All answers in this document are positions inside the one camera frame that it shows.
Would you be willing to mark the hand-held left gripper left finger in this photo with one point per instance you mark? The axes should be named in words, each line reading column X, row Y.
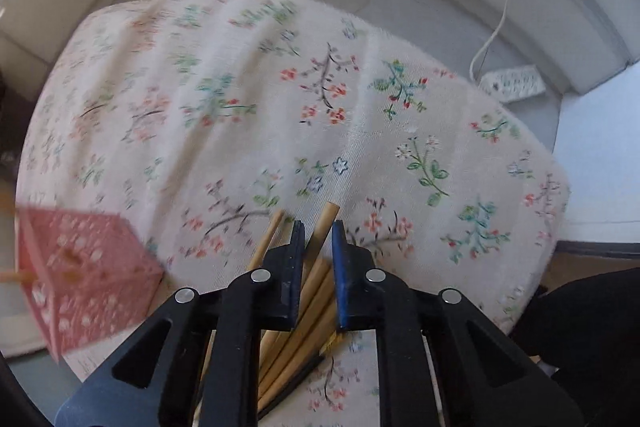
column 298, row 259

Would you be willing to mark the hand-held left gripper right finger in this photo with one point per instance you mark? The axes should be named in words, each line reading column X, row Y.
column 342, row 279

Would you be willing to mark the single light bamboo chopstick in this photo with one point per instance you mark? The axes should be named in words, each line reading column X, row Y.
column 322, row 227

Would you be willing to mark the bunch of bamboo chopsticks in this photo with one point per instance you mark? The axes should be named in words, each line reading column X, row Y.
column 310, row 307

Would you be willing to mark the black chopstick with yellow band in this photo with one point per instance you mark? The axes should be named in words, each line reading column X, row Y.
column 295, row 382

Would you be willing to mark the pink perforated utensil holder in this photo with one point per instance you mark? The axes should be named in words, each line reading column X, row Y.
column 85, row 287

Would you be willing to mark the floral tablecloth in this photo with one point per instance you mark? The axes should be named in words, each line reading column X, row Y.
column 250, row 107

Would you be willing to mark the dark cloth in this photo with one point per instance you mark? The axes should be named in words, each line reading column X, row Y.
column 590, row 337

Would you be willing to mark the white power strip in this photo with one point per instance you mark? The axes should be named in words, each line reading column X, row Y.
column 515, row 83

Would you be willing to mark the dark furniture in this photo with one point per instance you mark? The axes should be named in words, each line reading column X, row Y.
column 10, row 127

